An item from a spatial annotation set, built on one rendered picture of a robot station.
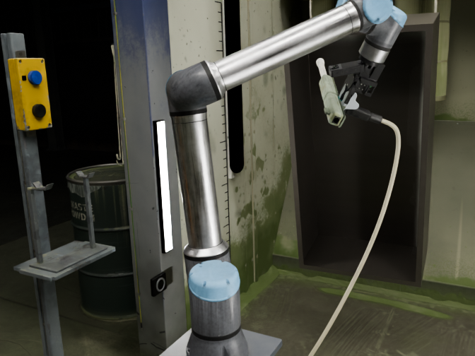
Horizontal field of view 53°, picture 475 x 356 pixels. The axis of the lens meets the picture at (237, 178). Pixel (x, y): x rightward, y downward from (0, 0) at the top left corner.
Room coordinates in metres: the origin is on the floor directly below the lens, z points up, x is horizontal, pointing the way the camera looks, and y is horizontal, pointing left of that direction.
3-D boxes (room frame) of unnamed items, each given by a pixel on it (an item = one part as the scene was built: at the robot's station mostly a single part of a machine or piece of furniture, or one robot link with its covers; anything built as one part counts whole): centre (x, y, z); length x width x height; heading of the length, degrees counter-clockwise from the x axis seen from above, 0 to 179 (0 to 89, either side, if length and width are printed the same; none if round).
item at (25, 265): (1.75, 0.68, 0.78); 0.31 x 0.23 x 0.01; 151
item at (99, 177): (2.94, 0.78, 0.86); 0.54 x 0.54 x 0.01
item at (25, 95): (1.78, 0.76, 1.42); 0.12 x 0.06 x 0.26; 151
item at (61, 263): (1.74, 0.66, 0.95); 0.26 x 0.15 x 0.32; 151
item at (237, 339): (1.30, 0.08, 0.69); 0.19 x 0.19 x 0.10
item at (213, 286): (1.31, 0.08, 0.83); 0.17 x 0.15 x 0.18; 8
